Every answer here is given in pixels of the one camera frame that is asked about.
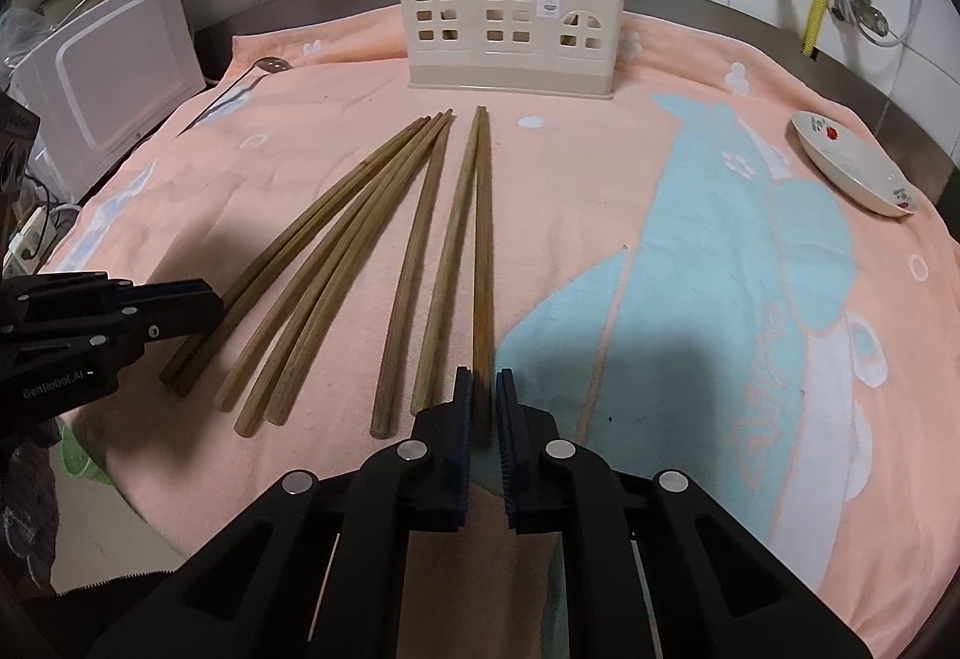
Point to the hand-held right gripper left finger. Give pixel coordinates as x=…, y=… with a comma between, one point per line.
x=461, y=423

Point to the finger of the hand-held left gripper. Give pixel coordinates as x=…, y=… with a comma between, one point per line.
x=176, y=308

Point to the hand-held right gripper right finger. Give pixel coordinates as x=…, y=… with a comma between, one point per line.
x=506, y=423

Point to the brown wooden chopstick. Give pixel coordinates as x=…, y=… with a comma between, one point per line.
x=483, y=254

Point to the row of wooden chopsticks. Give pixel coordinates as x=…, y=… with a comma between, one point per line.
x=352, y=239

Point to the cream plastic utensil holder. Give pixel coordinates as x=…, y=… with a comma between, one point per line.
x=480, y=66

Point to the white power strip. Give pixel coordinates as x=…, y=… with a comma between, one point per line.
x=30, y=240

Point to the pink printed towel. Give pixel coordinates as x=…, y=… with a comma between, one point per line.
x=585, y=194

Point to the metal ladle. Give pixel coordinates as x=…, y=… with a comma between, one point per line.
x=271, y=65

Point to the clear plastic bag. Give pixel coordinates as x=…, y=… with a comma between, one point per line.
x=19, y=32

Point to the white flower print dish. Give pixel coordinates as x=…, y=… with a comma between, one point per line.
x=847, y=167

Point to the metal pipe valve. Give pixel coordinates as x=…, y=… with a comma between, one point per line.
x=870, y=14

